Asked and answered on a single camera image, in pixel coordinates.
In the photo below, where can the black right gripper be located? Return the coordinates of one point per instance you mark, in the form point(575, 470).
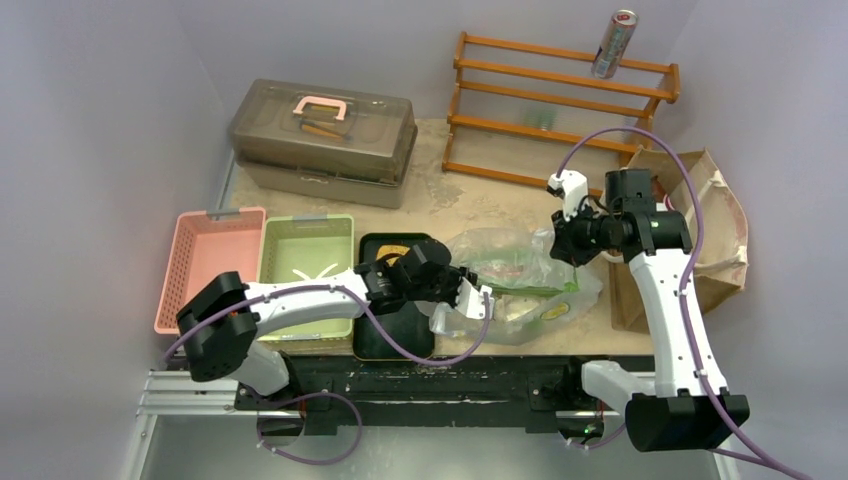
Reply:
point(569, 234)

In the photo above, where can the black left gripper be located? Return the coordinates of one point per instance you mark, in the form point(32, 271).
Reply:
point(456, 275)

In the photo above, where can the brown bread piece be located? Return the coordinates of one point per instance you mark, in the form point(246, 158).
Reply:
point(390, 253)

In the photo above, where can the white cauliflower piece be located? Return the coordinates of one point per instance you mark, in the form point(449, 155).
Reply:
point(517, 308)

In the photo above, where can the clear plastic grocery bag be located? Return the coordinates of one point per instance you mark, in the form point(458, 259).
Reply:
point(558, 310)

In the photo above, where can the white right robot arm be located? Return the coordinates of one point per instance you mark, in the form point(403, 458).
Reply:
point(687, 406)

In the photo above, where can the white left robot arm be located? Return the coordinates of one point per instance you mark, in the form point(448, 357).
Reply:
point(221, 326)

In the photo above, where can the snack packet in paper bag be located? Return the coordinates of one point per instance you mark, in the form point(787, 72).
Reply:
point(667, 203)

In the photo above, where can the brown paper bag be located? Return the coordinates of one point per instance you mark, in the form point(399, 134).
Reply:
point(722, 264)

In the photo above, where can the orange wooden rack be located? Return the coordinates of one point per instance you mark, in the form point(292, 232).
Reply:
point(537, 93)

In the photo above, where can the green plastic basket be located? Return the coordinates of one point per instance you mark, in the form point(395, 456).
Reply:
point(306, 248)

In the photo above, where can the brown translucent storage box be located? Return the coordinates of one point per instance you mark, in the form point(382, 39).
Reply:
point(363, 159)

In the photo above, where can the silver drink can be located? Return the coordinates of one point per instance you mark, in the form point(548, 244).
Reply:
point(614, 43)

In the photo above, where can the pink plastic basket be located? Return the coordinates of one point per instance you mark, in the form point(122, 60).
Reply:
point(205, 244)

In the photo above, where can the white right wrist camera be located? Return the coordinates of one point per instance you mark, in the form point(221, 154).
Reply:
point(572, 188)

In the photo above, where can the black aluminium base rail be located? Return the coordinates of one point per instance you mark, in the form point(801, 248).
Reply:
point(342, 418)

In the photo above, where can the pink box handle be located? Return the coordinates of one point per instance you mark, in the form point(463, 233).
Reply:
point(337, 105)

